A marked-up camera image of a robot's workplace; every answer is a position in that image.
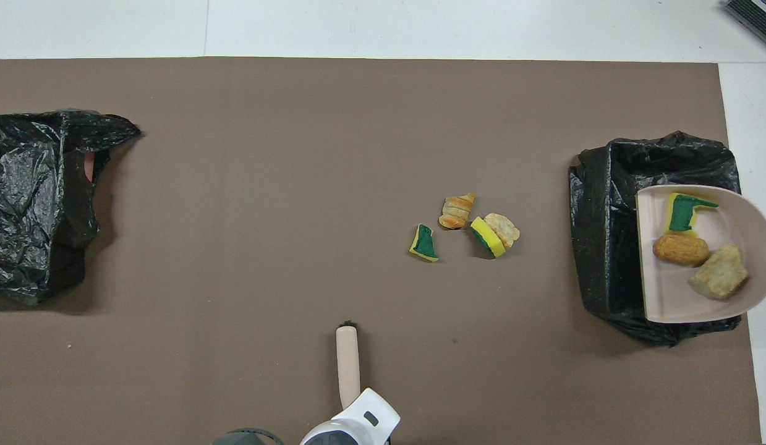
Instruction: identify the small green yellow sponge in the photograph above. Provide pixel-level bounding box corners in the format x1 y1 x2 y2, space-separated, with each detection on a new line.
409 224 439 263

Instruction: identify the striped croissant piece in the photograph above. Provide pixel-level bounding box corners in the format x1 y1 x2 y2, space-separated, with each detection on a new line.
438 193 477 230

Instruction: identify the thick yellow green sponge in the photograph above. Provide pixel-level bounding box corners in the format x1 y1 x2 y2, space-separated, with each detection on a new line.
470 216 506 259

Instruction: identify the round pale bread chunk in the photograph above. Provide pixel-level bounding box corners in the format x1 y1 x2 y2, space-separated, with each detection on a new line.
484 213 521 250

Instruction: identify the beige hand brush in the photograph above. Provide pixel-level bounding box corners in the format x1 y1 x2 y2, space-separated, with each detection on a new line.
336 320 362 410

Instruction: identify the beige plastic dustpan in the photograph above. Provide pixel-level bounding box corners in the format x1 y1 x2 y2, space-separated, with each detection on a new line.
636 184 766 324

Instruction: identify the notched green yellow sponge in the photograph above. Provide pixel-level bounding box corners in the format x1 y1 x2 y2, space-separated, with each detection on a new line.
665 193 719 238

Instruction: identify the right black trash bag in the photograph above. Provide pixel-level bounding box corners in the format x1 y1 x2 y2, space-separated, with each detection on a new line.
568 130 743 347

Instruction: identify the loose black trash bag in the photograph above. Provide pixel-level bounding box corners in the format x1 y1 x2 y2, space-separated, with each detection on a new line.
0 109 142 305

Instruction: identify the brown table mat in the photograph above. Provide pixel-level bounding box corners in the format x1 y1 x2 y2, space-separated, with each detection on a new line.
0 57 762 445

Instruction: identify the dark ribbed panel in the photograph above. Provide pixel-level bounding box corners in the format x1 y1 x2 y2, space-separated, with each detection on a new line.
723 0 766 53

